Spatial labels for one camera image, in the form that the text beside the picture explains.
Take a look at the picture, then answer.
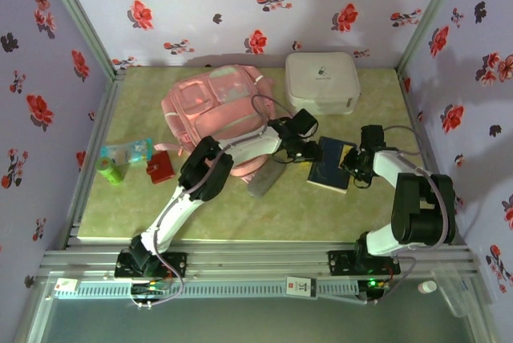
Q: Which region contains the red wallet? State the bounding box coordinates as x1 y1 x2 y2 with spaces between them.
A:
145 151 176 185

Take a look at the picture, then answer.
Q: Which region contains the green circuit board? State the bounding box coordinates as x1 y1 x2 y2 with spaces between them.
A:
366 277 392 291
131 281 169 295

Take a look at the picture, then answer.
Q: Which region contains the aluminium side rail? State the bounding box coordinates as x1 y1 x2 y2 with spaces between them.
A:
396 70 468 246
63 70 127 248

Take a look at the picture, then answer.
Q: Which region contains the aluminium frame rail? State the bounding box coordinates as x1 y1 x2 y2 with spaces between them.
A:
38 240 480 280

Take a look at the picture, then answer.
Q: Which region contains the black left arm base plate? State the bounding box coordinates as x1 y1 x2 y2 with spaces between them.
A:
115 250 188 279

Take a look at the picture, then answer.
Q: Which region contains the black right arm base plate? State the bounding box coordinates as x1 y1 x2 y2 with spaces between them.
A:
327 249 401 276

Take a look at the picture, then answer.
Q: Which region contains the white zip storage case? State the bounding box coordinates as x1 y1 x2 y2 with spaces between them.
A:
284 52 361 116

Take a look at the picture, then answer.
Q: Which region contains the grey fabric pencil case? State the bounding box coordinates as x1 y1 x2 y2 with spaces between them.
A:
247 161 288 200

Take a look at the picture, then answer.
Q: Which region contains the aluminium frame post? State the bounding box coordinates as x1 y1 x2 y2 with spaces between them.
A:
396 0 470 74
38 0 127 83

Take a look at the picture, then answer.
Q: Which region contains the white sticker with red mark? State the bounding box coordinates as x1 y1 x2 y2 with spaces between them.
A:
55 278 79 294

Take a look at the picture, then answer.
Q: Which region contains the dark navy book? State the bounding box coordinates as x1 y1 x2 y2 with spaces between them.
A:
306 135 358 195

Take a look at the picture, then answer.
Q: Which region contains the green bottle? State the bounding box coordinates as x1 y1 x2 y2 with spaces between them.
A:
95 156 125 187

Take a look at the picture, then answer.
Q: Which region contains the pink school backpack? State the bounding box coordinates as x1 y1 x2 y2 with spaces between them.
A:
154 64 281 184

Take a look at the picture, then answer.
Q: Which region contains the grey slotted cable duct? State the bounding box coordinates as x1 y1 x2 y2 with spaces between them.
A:
54 278 360 300

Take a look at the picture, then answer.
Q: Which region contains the light blue printed packet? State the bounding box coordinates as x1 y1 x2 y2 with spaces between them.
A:
99 137 154 167

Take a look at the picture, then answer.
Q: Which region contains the white printed tag card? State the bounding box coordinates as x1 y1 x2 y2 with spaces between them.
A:
285 276 317 299

